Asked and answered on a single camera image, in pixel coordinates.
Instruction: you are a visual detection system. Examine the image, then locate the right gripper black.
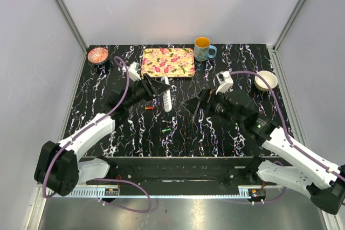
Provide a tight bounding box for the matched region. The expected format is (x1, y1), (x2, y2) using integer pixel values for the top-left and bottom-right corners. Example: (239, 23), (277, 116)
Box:
(181, 86), (243, 127)

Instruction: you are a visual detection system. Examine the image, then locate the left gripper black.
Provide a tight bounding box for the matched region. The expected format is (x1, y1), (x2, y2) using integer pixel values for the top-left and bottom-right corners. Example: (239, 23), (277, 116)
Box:
(124, 73), (170, 109)

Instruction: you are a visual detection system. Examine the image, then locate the white remote control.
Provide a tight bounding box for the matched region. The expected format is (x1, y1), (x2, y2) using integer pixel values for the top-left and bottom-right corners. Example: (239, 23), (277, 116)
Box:
(161, 76), (173, 112)

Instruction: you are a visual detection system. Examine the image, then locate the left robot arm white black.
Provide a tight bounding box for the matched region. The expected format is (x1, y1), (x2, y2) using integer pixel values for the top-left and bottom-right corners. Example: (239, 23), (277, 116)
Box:
(34, 74), (170, 196)

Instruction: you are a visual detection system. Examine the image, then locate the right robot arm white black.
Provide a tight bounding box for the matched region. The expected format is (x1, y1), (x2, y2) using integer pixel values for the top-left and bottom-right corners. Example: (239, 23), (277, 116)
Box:
(183, 89), (344, 215)

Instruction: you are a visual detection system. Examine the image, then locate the floral yellow tray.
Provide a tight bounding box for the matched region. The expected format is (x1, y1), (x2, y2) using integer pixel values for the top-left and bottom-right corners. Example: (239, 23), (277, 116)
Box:
(141, 48), (195, 78)

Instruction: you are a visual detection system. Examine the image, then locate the green yellow battery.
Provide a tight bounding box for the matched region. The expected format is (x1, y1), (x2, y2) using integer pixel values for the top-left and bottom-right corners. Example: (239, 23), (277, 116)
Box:
(162, 128), (171, 133)

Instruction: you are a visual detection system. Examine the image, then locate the blue mug yellow inside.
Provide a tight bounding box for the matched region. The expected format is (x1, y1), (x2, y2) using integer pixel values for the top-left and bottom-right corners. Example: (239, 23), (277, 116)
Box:
(194, 37), (217, 62)

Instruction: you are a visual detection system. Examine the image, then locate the red patterned bowl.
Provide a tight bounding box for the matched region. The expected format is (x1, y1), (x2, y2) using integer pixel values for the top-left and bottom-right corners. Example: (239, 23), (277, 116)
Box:
(87, 47), (109, 65)

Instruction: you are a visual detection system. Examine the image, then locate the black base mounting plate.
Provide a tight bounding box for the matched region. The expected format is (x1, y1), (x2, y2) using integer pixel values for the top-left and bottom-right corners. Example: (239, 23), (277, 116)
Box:
(86, 167), (278, 187)

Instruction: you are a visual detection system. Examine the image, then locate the cream white bowl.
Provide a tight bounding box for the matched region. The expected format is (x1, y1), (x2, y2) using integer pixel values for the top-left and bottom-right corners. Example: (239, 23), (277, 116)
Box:
(254, 71), (278, 92)

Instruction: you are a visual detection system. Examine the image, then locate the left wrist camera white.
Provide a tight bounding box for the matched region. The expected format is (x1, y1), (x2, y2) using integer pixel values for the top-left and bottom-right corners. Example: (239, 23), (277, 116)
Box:
(128, 61), (141, 82)

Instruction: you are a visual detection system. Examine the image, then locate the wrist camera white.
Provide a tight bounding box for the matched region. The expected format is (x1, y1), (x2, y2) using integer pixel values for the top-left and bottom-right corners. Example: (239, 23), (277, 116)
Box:
(216, 71), (233, 94)
(128, 61), (141, 82)

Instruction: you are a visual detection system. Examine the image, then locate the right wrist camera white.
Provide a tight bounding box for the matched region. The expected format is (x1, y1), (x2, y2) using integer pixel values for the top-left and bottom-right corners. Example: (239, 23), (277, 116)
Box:
(216, 71), (233, 94)

